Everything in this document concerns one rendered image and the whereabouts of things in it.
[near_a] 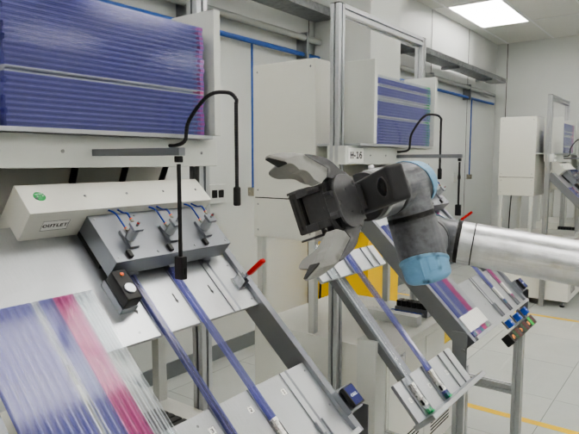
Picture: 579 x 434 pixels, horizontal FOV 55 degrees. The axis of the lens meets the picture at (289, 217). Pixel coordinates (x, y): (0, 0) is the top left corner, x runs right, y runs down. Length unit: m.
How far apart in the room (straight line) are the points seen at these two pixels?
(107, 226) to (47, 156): 0.19
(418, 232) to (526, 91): 7.94
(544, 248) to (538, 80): 7.80
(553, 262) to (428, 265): 0.22
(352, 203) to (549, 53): 8.11
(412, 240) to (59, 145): 0.75
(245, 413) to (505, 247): 0.60
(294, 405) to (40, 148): 0.75
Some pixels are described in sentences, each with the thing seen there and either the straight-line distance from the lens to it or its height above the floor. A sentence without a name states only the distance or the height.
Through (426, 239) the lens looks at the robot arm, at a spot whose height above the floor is 1.21.
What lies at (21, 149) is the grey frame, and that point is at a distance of 1.21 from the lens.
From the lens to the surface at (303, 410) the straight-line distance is 1.28.
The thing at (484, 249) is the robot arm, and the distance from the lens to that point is 0.98.
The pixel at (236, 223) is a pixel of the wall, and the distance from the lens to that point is 3.81.
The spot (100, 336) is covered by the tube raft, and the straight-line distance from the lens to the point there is 1.12.
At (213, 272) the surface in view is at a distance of 1.39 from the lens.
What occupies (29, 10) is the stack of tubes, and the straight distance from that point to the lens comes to 1.22.
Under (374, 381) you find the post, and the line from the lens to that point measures 1.59.
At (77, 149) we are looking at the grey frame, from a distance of 1.27.
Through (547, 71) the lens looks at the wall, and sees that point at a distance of 8.74.
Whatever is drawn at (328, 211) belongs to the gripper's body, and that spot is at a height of 1.26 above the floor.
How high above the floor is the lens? 1.33
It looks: 6 degrees down
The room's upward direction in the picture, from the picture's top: straight up
